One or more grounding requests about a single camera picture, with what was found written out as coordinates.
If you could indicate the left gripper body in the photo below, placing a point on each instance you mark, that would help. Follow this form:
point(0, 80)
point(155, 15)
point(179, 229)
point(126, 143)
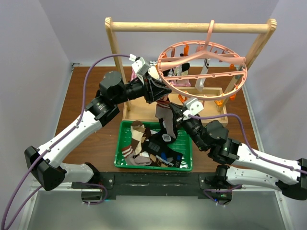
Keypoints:
point(147, 91)

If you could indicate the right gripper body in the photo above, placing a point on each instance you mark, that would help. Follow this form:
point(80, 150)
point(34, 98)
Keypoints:
point(194, 126)

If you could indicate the grey sock with red stripes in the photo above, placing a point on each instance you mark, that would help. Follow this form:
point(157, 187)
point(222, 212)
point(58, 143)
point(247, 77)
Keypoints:
point(132, 159)
point(163, 110)

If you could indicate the orange clothespin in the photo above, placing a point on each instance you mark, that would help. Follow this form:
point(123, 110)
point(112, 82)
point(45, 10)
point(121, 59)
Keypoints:
point(219, 103)
point(182, 98)

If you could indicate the pink round clip hanger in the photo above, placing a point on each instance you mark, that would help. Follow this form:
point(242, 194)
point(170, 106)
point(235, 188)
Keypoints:
point(188, 51)

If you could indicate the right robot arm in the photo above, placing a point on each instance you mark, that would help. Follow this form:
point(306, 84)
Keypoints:
point(239, 163)

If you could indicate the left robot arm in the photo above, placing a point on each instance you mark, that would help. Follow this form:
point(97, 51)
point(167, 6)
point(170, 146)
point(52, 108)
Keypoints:
point(46, 162)

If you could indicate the green plastic tray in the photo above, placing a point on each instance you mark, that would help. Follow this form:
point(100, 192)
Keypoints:
point(183, 144)

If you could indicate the wooden hanging rack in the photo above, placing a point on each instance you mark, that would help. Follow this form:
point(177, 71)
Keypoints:
point(212, 87)

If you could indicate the black sock with blue logo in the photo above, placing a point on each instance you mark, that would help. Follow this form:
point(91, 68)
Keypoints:
point(162, 155)

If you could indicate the brown and cream sock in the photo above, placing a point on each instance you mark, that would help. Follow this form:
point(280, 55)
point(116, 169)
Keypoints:
point(139, 133)

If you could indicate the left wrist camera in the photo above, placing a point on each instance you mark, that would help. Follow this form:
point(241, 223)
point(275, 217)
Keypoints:
point(139, 66)

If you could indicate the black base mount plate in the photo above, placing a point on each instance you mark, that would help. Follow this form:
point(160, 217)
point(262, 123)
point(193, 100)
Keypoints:
point(159, 184)

